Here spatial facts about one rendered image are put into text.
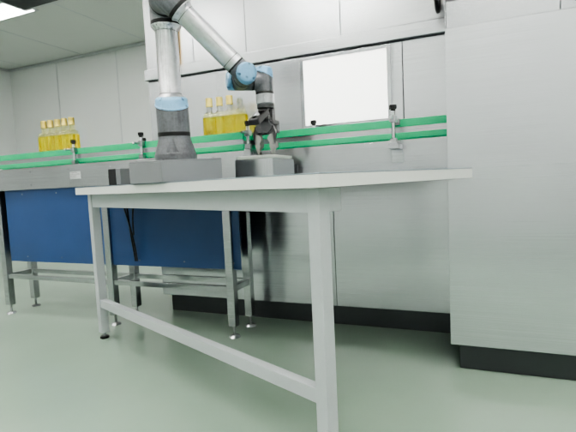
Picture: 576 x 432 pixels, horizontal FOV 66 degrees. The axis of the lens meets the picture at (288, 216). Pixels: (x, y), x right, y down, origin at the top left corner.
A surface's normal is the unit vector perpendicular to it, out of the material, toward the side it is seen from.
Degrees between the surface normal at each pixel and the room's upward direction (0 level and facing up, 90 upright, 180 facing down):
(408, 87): 90
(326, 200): 90
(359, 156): 90
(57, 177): 90
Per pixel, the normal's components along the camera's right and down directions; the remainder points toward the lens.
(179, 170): 0.69, 0.03
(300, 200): -0.72, 0.09
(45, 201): -0.39, 0.09
